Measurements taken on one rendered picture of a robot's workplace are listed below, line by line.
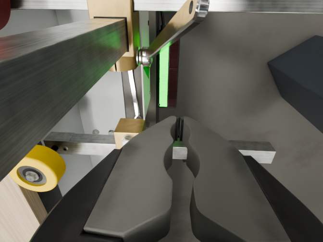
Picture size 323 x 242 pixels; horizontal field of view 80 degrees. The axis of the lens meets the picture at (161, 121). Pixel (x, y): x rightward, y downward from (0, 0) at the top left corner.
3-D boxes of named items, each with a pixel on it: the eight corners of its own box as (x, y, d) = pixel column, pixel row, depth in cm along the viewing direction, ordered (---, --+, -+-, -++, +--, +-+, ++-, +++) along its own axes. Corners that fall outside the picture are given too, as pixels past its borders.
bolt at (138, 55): (158, 59, 39) (151, 45, 25) (158, 72, 40) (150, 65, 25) (149, 59, 40) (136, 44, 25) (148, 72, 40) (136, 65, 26)
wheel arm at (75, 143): (267, 138, 38) (278, 152, 35) (263, 151, 40) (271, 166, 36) (53, 128, 40) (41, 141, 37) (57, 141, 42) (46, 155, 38)
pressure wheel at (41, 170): (55, 113, 38) (14, 151, 28) (90, 136, 40) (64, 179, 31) (39, 136, 41) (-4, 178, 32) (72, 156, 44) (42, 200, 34)
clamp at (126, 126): (148, 118, 38) (145, 133, 33) (149, 168, 45) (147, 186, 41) (117, 117, 38) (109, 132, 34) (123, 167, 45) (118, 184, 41)
